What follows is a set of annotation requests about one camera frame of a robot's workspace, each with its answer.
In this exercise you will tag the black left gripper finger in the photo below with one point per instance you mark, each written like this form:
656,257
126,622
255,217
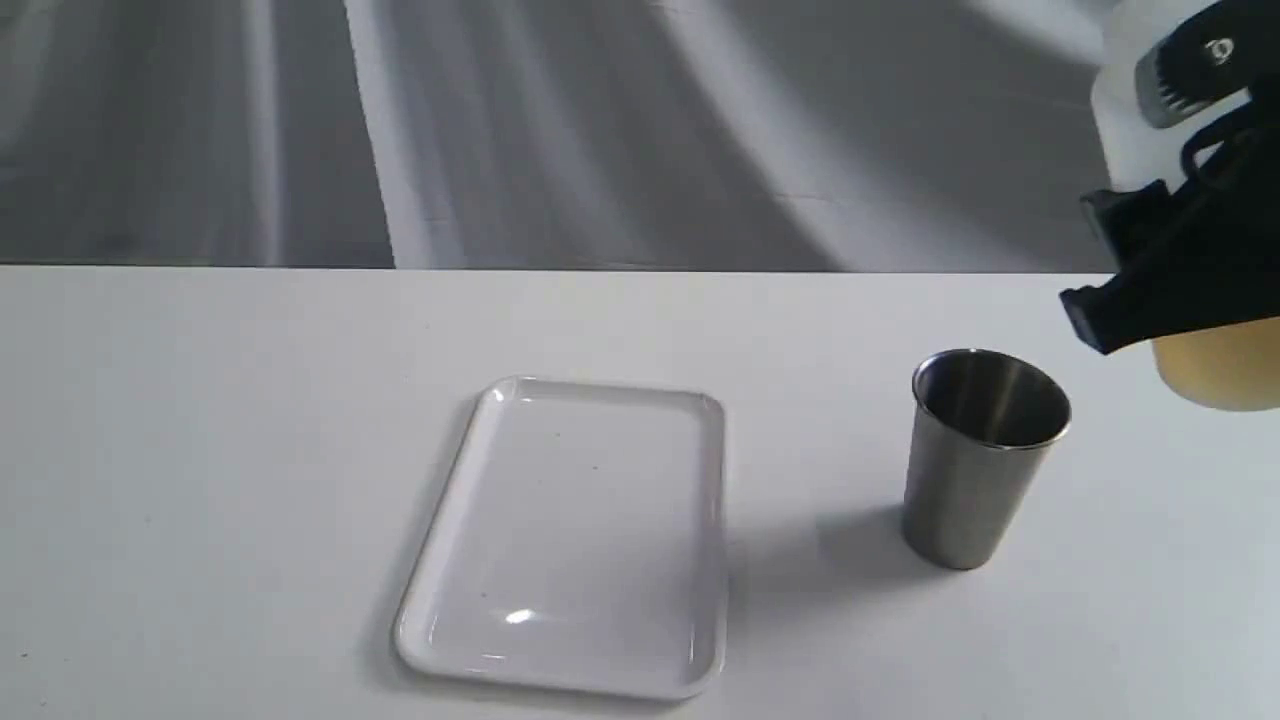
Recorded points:
1152,235

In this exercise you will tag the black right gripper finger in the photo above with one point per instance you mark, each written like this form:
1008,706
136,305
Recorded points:
1222,49

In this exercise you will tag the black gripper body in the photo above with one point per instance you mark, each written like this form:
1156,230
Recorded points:
1233,162

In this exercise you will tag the translucent squeeze bottle amber liquid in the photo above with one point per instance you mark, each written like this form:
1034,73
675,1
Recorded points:
1232,368

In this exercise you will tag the stainless steel cup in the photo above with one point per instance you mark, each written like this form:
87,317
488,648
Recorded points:
982,424

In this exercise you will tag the white plastic tray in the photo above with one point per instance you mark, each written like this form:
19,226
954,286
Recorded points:
578,544

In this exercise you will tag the grey fabric backdrop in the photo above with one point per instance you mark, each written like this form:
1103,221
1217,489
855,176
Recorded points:
672,136

